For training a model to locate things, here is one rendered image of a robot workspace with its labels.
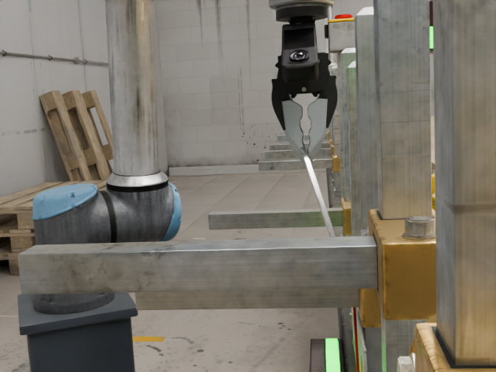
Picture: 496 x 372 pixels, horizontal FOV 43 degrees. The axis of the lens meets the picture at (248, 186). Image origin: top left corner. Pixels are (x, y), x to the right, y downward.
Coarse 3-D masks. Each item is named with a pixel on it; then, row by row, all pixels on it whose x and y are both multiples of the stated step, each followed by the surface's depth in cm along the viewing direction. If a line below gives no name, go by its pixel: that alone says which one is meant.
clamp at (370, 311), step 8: (360, 296) 66; (368, 296) 65; (376, 296) 65; (360, 304) 67; (368, 304) 65; (376, 304) 65; (360, 312) 67; (368, 312) 65; (376, 312) 65; (368, 320) 65; (376, 320) 65
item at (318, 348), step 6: (312, 342) 93; (318, 342) 93; (312, 348) 91; (318, 348) 91; (324, 348) 91; (312, 354) 89; (318, 354) 89; (324, 354) 89; (312, 360) 87; (318, 360) 87; (324, 360) 87; (312, 366) 85; (318, 366) 85; (324, 366) 85
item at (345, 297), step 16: (144, 304) 72; (160, 304) 71; (176, 304) 71; (192, 304) 71; (208, 304) 71; (224, 304) 71; (240, 304) 70; (256, 304) 70; (272, 304) 70; (288, 304) 70; (304, 304) 70; (320, 304) 69; (336, 304) 69; (352, 304) 69
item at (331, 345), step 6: (330, 342) 93; (336, 342) 92; (330, 348) 90; (336, 348) 90; (330, 354) 88; (336, 354) 88; (330, 360) 86; (336, 360) 86; (330, 366) 85; (336, 366) 84
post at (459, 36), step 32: (448, 0) 20; (480, 0) 20; (448, 32) 20; (480, 32) 20; (448, 64) 21; (480, 64) 20; (448, 96) 21; (480, 96) 20; (448, 128) 21; (480, 128) 20; (448, 160) 21; (480, 160) 20; (448, 192) 21; (480, 192) 20; (448, 224) 22; (480, 224) 21; (448, 256) 22; (480, 256) 21; (448, 288) 22; (480, 288) 21; (448, 320) 22; (480, 320) 21; (480, 352) 21
